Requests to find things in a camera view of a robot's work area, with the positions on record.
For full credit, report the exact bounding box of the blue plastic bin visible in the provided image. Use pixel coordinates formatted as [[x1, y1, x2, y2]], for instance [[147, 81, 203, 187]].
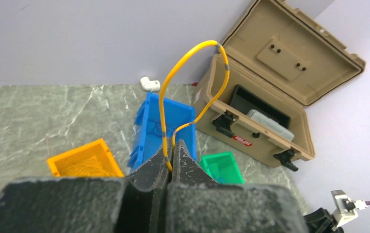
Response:
[[128, 93, 196, 172]]

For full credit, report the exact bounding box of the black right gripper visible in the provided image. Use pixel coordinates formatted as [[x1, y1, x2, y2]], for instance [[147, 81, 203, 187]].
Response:
[[304, 208, 344, 233]]

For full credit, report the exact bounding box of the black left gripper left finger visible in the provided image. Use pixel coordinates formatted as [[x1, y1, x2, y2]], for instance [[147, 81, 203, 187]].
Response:
[[126, 145, 170, 191]]

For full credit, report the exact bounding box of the orange plastic bin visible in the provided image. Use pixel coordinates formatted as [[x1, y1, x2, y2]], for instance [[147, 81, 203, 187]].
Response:
[[47, 138, 124, 177]]

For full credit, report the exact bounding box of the tan tool box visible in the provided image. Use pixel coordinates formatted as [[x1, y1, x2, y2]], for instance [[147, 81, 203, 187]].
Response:
[[193, 0, 366, 171]]

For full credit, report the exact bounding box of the grey plastic case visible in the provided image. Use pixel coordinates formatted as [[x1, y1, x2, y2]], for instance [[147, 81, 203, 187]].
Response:
[[247, 109, 294, 141]]

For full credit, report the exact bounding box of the white pipe elbow fitting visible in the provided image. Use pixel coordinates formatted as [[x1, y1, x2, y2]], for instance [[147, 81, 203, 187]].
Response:
[[139, 76, 161, 92]]

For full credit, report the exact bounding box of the black tool box tray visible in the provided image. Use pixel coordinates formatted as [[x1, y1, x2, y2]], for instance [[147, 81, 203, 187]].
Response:
[[230, 84, 290, 128]]

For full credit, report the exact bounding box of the green plastic bin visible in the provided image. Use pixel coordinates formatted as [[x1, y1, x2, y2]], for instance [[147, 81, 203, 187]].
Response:
[[199, 151, 245, 184]]

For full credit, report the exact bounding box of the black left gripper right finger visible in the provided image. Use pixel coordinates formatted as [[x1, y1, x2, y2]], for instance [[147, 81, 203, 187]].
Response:
[[171, 139, 218, 186]]

